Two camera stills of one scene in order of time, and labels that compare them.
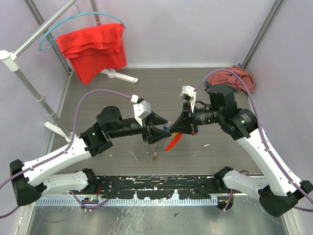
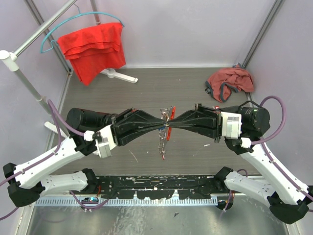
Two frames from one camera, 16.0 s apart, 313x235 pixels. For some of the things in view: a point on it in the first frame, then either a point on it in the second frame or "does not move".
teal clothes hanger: (79, 13) does not move
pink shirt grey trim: (224, 76) does not move
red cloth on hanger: (94, 50) does not move
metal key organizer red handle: (177, 136) -> (172, 113)
